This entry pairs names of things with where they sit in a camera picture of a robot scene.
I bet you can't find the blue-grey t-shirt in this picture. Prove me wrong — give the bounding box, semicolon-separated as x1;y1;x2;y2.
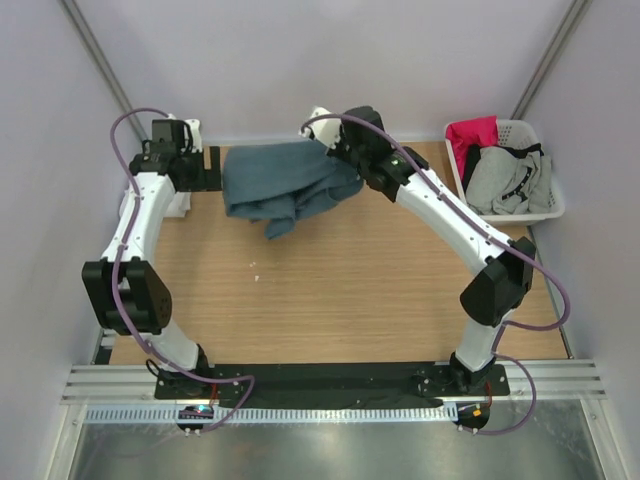
222;141;364;240

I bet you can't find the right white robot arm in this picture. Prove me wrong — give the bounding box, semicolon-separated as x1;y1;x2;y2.
305;106;536;396

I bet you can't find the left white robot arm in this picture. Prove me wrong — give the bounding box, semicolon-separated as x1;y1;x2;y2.
81;112;221;400

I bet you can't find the folded white t-shirt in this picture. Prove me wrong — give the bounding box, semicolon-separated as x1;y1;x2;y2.
164;192;191;218

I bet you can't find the red t-shirt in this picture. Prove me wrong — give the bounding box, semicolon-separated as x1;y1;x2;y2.
445;116;499;177

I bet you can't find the grey t-shirt black trim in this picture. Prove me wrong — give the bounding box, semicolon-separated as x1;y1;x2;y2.
462;143;552;215

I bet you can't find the white plastic laundry basket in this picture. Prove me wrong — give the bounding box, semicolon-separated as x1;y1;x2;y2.
444;116;565;226

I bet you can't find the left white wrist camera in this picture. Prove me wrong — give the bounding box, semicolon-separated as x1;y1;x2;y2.
169;114;203;153

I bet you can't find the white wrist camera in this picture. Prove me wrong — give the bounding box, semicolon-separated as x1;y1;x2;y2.
169;114;203;153
299;106;342;152

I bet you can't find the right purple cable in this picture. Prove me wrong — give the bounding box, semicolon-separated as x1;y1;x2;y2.
302;113;574;436

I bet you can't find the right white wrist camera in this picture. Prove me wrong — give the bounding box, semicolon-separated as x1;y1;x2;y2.
299;106;342;152

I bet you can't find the left aluminium corner post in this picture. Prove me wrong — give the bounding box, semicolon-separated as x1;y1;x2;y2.
57;0;133;114

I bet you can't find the aluminium corner post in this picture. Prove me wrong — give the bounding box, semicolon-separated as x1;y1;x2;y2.
510;0;593;120
57;0;133;114

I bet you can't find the right aluminium corner post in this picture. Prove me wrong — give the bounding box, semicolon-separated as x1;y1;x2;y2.
510;0;593;120

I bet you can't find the white slotted cable duct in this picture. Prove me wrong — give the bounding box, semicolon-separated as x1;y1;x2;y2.
85;403;458;425

